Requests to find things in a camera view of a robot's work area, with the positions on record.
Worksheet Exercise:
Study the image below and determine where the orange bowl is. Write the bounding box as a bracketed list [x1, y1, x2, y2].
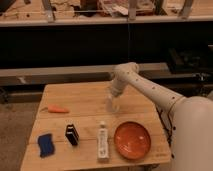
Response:
[114, 121, 151, 160]

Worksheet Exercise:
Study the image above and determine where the black eraser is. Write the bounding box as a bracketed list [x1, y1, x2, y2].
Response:
[65, 124, 79, 146]

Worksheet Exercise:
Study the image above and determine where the white glue bottle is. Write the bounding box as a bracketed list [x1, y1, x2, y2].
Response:
[97, 121, 109, 162]

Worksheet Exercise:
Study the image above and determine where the blue sponge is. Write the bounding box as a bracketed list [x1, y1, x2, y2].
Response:
[38, 134, 55, 158]

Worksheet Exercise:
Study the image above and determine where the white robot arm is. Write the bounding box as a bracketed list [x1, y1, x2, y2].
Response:
[110, 62, 213, 171]

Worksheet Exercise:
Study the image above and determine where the wooden table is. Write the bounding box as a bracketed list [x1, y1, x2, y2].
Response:
[21, 82, 170, 171]

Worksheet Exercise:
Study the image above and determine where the black cable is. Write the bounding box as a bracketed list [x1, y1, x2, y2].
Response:
[156, 105, 174, 148]

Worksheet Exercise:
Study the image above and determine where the orange carrot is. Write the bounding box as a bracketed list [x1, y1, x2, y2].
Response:
[41, 105, 69, 113]

